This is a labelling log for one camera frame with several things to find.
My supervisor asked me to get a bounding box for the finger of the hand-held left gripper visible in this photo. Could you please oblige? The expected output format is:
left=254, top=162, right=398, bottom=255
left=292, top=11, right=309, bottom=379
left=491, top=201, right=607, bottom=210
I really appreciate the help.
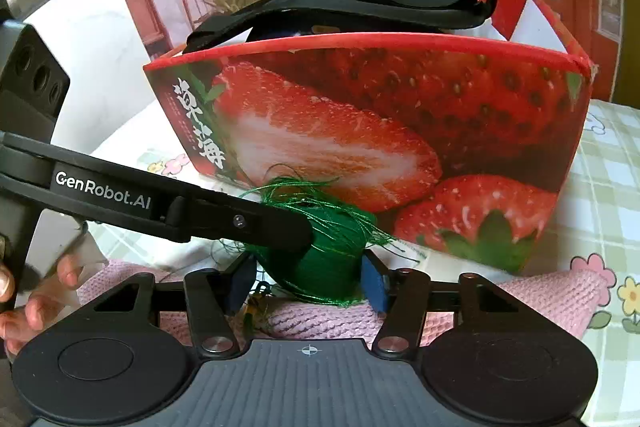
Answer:
left=165, top=191, right=314, bottom=259

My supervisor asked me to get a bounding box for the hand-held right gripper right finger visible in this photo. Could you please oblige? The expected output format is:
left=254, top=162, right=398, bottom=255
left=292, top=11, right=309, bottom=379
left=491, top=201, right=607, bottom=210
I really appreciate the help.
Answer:
left=360, top=251, right=547, bottom=357

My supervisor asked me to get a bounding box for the green thread spool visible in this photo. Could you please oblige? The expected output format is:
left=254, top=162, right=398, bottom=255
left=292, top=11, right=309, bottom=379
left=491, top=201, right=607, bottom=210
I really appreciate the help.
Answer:
left=210, top=163, right=422, bottom=309

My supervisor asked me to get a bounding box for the black strap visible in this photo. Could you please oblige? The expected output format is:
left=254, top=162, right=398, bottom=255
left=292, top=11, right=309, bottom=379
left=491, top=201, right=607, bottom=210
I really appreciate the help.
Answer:
left=181, top=0, right=499, bottom=56

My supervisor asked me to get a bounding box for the pink knitted cloth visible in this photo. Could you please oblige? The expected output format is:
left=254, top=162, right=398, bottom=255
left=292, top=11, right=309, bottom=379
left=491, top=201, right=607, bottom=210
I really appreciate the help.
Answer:
left=75, top=258, right=619, bottom=354

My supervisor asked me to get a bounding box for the small yellow green charm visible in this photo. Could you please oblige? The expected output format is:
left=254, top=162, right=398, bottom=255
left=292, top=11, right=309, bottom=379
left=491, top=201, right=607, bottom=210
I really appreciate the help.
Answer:
left=244, top=289, right=275, bottom=334

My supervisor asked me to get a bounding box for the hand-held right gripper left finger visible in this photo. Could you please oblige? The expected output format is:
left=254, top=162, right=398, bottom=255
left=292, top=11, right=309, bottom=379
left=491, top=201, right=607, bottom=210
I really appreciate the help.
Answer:
left=92, top=253, right=257, bottom=357

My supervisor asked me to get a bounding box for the red strawberry print box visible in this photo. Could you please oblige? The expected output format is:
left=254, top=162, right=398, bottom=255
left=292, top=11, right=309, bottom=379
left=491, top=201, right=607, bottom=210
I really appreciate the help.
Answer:
left=142, top=0, right=599, bottom=279

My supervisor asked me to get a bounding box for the person's left hand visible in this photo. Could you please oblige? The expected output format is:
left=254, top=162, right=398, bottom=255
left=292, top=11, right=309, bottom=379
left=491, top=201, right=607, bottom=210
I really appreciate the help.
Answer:
left=0, top=252, right=86, bottom=358

